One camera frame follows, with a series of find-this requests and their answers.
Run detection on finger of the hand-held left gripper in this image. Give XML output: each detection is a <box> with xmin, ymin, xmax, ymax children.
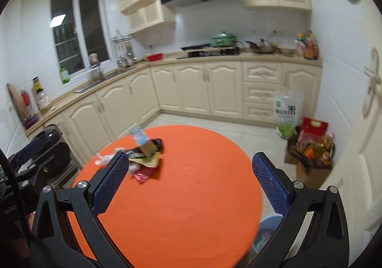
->
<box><xmin>16</xmin><ymin>142</ymin><xmax>71</xmax><ymax>189</ymax></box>
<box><xmin>7</xmin><ymin>137</ymin><xmax>43</xmax><ymax>167</ymax></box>

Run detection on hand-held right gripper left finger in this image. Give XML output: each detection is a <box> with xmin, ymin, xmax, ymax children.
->
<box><xmin>30</xmin><ymin>151</ymin><xmax>132</xmax><ymax>268</ymax></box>

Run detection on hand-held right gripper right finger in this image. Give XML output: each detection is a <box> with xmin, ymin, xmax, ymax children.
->
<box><xmin>251</xmin><ymin>152</ymin><xmax>350</xmax><ymax>268</ymax></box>

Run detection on white plastic bag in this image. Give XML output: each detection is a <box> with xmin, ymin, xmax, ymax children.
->
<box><xmin>95</xmin><ymin>147</ymin><xmax>120</xmax><ymax>167</ymax></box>

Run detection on red snack wrapper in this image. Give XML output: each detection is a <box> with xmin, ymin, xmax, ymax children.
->
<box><xmin>133</xmin><ymin>165</ymin><xmax>160</xmax><ymax>184</ymax></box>

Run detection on gold snack packet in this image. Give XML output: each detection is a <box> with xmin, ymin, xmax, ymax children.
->
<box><xmin>128</xmin><ymin>154</ymin><xmax>160</xmax><ymax>169</ymax></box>

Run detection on light blue bin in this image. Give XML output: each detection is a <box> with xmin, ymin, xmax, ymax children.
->
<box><xmin>252</xmin><ymin>216</ymin><xmax>285</xmax><ymax>259</ymax></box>

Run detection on blue and white drink carton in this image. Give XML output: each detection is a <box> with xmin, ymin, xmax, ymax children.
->
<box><xmin>130</xmin><ymin>126</ymin><xmax>157</xmax><ymax>155</ymax></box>

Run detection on black snack packet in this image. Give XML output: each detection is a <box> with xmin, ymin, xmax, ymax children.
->
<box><xmin>151</xmin><ymin>137</ymin><xmax>165</xmax><ymax>153</ymax></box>

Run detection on purple utensil holder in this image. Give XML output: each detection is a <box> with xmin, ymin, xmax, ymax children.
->
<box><xmin>20</xmin><ymin>90</ymin><xmax>40</xmax><ymax>130</ymax></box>

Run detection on cardboard box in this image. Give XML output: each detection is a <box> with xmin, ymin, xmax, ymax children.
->
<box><xmin>283</xmin><ymin>137</ymin><xmax>335</xmax><ymax>189</ymax></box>

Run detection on wooden cutting board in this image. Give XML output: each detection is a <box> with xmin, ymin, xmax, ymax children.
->
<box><xmin>6</xmin><ymin>83</ymin><xmax>30</xmax><ymax>127</ymax></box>

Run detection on large glass jar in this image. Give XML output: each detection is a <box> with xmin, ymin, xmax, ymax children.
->
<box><xmin>35</xmin><ymin>89</ymin><xmax>51</xmax><ymax>115</ymax></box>

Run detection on yellow cooking oil bottles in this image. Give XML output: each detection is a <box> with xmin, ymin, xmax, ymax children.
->
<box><xmin>303</xmin><ymin>134</ymin><xmax>335</xmax><ymax>164</ymax></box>

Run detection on red gift box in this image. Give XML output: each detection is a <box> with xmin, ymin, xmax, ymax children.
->
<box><xmin>298</xmin><ymin>117</ymin><xmax>328</xmax><ymax>145</ymax></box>

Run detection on clear and green rice bag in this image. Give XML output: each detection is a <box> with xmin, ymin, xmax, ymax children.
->
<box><xmin>274</xmin><ymin>91</ymin><xmax>303</xmax><ymax>139</ymax></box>

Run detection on green bottle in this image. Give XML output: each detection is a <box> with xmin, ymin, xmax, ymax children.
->
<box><xmin>60</xmin><ymin>64</ymin><xmax>70</xmax><ymax>85</ymax></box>

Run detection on cream door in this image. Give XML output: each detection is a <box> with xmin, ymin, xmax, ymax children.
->
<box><xmin>319</xmin><ymin>44</ymin><xmax>382</xmax><ymax>257</ymax></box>

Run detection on steel sink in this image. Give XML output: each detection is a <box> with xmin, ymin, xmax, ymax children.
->
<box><xmin>74</xmin><ymin>67</ymin><xmax>135</xmax><ymax>94</ymax></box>

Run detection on metal faucet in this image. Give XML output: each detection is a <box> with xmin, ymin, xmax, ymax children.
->
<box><xmin>90</xmin><ymin>55</ymin><xmax>106</xmax><ymax>81</ymax></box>

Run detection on kitchen window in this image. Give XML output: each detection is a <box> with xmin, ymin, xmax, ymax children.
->
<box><xmin>49</xmin><ymin>0</ymin><xmax>110</xmax><ymax>75</ymax></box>

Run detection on steel wok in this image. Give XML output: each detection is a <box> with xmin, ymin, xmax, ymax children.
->
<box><xmin>245</xmin><ymin>31</ymin><xmax>281</xmax><ymax>54</ymax></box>

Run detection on group of condiment bottles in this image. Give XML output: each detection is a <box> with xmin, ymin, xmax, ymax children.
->
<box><xmin>295</xmin><ymin>30</ymin><xmax>319</xmax><ymax>60</ymax></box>

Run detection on gas stove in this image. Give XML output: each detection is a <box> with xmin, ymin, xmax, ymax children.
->
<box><xmin>176</xmin><ymin>49</ymin><xmax>241</xmax><ymax>60</ymax></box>

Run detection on green electric pot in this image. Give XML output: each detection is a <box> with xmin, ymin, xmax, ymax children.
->
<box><xmin>210</xmin><ymin>31</ymin><xmax>239</xmax><ymax>47</ymax></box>

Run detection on black griddle pan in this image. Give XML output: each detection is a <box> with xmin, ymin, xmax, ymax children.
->
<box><xmin>180</xmin><ymin>44</ymin><xmax>211</xmax><ymax>51</ymax></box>

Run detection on brass door handle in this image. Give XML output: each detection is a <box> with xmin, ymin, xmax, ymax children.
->
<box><xmin>362</xmin><ymin>47</ymin><xmax>382</xmax><ymax>119</ymax></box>

